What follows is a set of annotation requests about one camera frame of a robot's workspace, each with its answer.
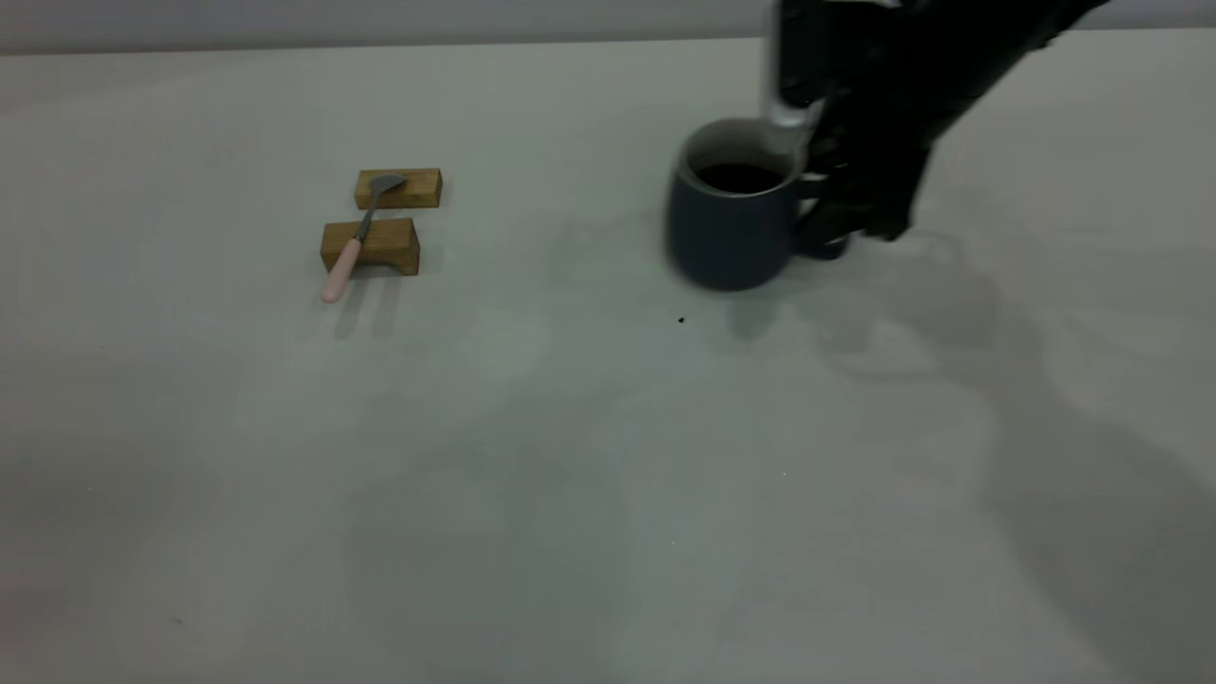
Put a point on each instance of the flat rectangular wooden block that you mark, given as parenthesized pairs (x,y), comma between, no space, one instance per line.
(420,190)

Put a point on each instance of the arched wooden block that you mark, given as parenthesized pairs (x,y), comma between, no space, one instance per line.
(391,243)

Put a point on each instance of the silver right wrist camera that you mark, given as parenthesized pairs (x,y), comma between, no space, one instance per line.
(793,119)

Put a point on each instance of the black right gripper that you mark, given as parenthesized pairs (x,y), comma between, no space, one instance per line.
(902,76)

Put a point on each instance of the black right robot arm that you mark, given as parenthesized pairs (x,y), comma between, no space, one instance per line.
(1054,24)

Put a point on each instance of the dark coffee liquid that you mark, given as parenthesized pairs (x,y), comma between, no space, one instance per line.
(736,179)

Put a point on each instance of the dark grey ceramic mug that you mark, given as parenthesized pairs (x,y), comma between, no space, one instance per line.
(727,237)

